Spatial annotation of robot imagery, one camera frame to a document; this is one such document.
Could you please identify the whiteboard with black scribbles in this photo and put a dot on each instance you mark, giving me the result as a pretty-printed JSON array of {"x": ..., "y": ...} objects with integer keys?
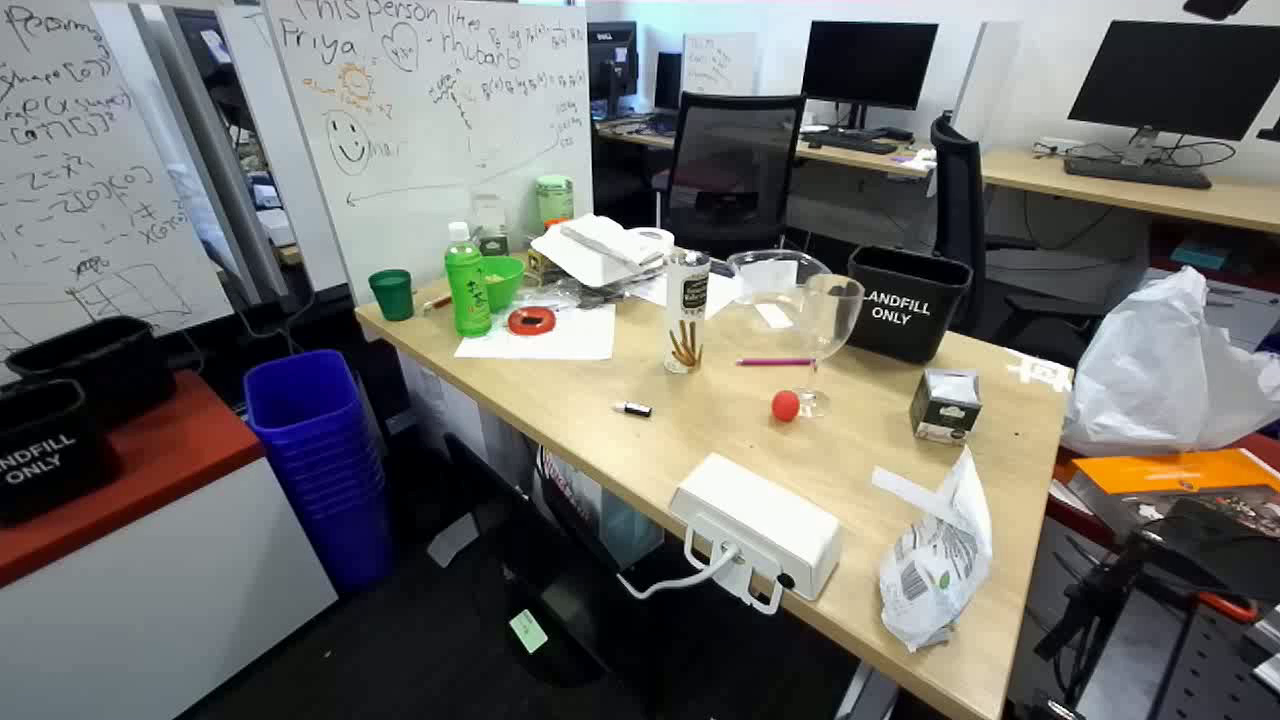
[{"x": 83, "y": 174}]

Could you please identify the whiteboard with sun drawing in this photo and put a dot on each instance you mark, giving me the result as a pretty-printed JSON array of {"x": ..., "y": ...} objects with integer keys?
[{"x": 443, "y": 132}]

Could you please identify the green bottle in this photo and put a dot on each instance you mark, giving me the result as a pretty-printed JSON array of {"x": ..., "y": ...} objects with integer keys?
[{"x": 465, "y": 293}]

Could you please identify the wooden office desk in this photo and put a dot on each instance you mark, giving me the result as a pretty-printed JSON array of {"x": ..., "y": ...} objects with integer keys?
[{"x": 1242, "y": 203}]

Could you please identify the white paper sheet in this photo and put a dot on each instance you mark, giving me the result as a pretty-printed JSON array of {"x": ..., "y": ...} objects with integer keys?
[{"x": 574, "y": 342}]

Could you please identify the green lidded jar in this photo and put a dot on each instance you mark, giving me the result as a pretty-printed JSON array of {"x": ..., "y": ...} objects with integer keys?
[{"x": 553, "y": 203}]

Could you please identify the blue bin stack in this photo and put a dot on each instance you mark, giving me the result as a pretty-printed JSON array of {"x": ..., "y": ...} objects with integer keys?
[{"x": 322, "y": 452}]

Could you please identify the white printed paper bag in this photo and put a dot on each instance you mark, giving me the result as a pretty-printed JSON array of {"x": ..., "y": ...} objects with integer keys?
[{"x": 933, "y": 572}]

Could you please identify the black mesh office chair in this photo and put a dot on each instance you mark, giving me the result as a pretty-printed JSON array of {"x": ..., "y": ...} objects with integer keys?
[{"x": 730, "y": 165}]

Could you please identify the large black computer monitor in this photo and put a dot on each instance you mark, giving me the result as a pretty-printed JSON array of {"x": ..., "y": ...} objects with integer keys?
[{"x": 1172, "y": 74}]

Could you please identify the small whiteboard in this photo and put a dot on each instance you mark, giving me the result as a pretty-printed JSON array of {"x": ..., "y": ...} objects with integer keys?
[{"x": 720, "y": 63}]

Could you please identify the clear glass bowl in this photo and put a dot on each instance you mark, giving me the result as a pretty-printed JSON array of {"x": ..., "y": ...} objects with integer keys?
[{"x": 801, "y": 300}]

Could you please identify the plain black bin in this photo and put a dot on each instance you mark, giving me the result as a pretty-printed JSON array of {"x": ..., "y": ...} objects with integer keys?
[{"x": 104, "y": 362}]

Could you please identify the black keyboard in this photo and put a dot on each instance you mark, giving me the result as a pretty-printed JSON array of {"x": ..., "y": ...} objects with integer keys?
[
  {"x": 845, "y": 139},
  {"x": 1135, "y": 168}
]

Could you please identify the pink pen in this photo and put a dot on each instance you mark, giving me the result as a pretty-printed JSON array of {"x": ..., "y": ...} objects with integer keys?
[{"x": 774, "y": 362}]

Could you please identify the orange book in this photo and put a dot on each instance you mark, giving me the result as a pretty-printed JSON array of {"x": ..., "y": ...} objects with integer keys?
[{"x": 1162, "y": 471}]

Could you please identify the white power box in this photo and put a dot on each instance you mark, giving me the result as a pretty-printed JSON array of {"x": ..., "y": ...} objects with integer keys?
[{"x": 762, "y": 522}]

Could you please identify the red ball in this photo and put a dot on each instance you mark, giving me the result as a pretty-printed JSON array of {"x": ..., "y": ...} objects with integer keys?
[{"x": 787, "y": 406}]

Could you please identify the clear bottle with dark label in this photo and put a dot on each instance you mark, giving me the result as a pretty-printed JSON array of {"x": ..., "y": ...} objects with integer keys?
[{"x": 491, "y": 228}]

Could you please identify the white printed paper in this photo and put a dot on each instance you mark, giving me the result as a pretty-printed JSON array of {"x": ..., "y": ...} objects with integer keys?
[{"x": 764, "y": 283}]

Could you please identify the clear tumbler with wooden hand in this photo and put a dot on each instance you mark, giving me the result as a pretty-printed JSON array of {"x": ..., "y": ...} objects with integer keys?
[{"x": 686, "y": 313}]

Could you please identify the white plastic bag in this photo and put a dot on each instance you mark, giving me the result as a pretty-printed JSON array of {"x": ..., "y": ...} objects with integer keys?
[{"x": 1162, "y": 375}]

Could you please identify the dark green cup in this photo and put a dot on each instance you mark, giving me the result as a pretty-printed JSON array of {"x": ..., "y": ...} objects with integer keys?
[{"x": 394, "y": 293}]

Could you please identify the small black marker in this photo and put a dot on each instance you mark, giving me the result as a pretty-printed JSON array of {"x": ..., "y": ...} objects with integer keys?
[{"x": 633, "y": 411}]

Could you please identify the white paper tag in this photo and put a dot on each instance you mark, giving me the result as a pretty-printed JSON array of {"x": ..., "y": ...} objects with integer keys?
[{"x": 1041, "y": 375}]

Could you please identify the black landfill bin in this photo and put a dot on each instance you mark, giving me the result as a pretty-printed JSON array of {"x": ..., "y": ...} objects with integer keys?
[
  {"x": 45, "y": 452},
  {"x": 907, "y": 313}
]

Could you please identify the white cabinet with red top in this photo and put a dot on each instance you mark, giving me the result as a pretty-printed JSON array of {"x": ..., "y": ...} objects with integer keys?
[{"x": 161, "y": 603}]

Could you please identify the black padded office chair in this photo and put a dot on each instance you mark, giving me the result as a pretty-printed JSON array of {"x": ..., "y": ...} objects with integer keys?
[{"x": 1055, "y": 286}]

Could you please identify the black monitor with sticker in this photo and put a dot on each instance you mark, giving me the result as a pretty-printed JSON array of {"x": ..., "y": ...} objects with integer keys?
[{"x": 611, "y": 63}]

